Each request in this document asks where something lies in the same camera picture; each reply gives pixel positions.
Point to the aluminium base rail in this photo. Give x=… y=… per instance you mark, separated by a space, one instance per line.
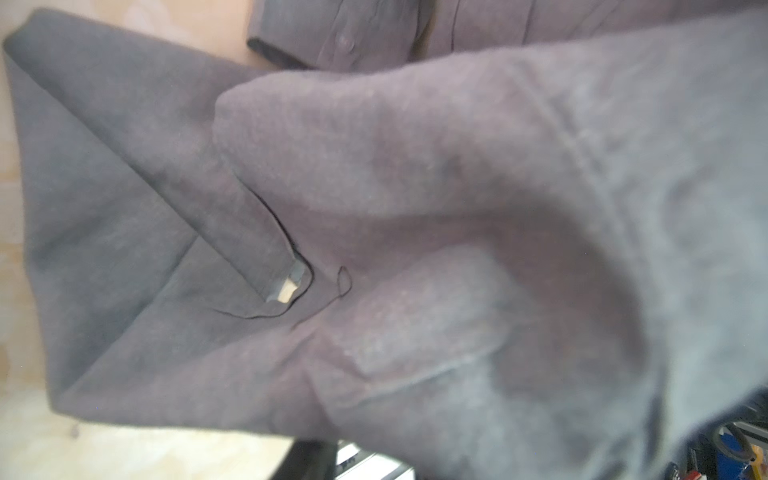
x=354 y=463

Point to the grey long sleeve shirt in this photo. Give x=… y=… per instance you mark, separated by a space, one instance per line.
x=535 y=262

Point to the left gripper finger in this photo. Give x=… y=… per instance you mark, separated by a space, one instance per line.
x=308 y=460

